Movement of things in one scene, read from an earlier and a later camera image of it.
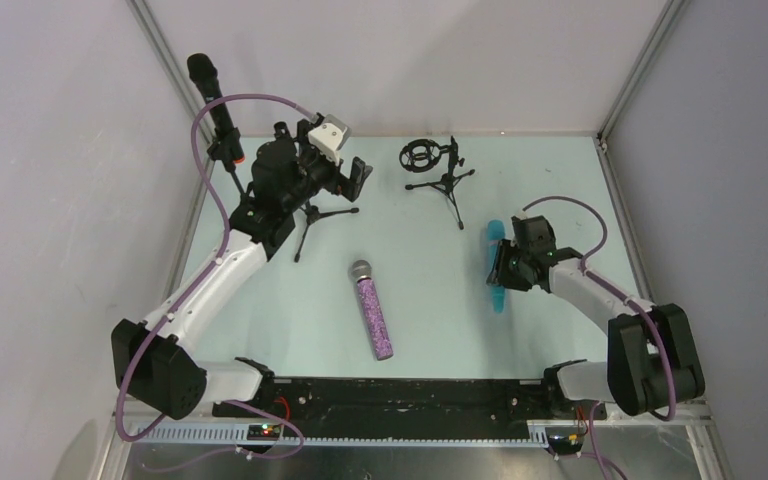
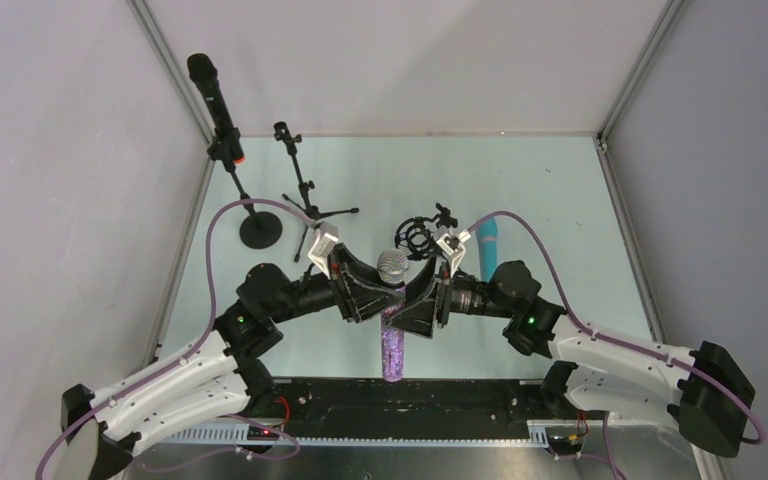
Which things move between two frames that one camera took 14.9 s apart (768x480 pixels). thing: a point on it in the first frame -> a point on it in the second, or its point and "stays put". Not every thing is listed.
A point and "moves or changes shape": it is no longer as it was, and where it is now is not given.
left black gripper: (343, 177) -> (342, 286)
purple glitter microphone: (362, 270) moves or changes shape
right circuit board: (565, 444) stays put
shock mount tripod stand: (422, 155) -> (413, 236)
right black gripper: (504, 263) -> (441, 292)
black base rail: (403, 408) stays put
